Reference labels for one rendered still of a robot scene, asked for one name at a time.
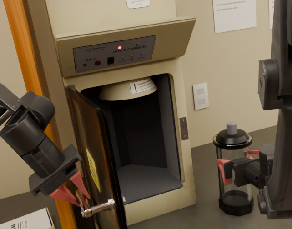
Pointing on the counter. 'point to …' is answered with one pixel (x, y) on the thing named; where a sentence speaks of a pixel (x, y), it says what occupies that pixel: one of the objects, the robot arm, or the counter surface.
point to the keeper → (183, 128)
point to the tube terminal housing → (147, 16)
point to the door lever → (88, 212)
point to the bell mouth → (128, 89)
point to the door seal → (114, 166)
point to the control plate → (149, 43)
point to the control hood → (174, 26)
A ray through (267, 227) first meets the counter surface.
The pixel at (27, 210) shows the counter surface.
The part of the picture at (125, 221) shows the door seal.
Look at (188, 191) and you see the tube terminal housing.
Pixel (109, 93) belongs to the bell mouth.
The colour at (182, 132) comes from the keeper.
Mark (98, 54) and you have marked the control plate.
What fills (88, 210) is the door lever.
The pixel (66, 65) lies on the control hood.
